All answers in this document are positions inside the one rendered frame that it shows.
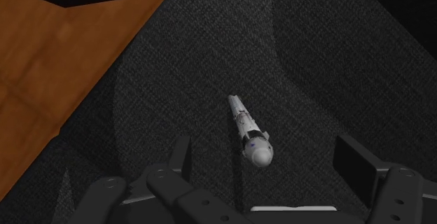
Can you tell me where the white toy rocket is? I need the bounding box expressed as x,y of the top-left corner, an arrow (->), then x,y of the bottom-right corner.
227,94 -> 275,168

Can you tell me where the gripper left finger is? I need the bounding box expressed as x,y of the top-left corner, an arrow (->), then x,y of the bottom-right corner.
68,135 -> 252,224

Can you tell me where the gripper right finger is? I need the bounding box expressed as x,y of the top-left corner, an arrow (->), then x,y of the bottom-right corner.
332,134 -> 437,224

